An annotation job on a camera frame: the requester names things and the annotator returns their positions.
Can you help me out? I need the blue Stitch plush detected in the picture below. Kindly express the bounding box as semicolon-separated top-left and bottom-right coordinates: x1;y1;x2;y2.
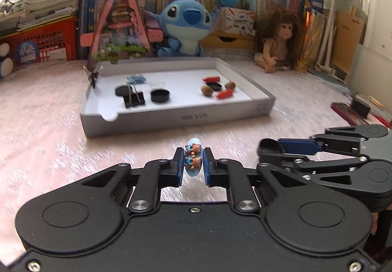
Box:
144;0;219;58

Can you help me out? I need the red plastic crate left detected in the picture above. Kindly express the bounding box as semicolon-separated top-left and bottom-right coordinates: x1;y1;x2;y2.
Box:
1;16;78;66

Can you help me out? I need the brown haired doll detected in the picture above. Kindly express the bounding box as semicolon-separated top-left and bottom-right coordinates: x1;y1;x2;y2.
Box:
254;9;303;74

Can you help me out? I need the red smartphone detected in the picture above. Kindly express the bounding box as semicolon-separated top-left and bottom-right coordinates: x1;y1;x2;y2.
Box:
331;103;369;126

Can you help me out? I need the loose black binder clip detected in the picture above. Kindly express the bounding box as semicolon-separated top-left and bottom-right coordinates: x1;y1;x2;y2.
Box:
123;86;146;108

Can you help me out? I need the pink triangular miniature house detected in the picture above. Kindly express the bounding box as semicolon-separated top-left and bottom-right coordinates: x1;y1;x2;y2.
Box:
80;0;154;70

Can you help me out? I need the brown nut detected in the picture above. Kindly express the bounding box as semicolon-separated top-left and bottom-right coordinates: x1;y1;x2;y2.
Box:
225;82;236;90
201;85;214;97

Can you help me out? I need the black binder clip on tray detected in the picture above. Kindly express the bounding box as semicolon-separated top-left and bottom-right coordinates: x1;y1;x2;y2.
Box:
83;66;104;89

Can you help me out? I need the black round cap small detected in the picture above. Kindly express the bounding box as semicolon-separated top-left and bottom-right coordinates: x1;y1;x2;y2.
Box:
115;85;131;97

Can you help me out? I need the wooden drawer box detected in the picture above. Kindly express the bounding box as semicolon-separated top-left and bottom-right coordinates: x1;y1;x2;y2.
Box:
199;31;255;50

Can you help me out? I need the black power adapter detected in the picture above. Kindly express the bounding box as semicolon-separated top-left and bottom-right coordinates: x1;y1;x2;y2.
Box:
350;94;371;119

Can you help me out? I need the clear plastic half sphere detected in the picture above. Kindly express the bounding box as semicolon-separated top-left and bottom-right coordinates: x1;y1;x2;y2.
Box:
149;82;166;91

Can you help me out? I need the white shallow cardboard tray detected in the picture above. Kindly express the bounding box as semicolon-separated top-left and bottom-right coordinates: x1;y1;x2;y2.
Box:
80;57;275;138

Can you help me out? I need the white patterned cardboard box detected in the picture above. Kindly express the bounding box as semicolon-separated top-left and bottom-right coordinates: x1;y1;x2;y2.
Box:
219;7;255;37

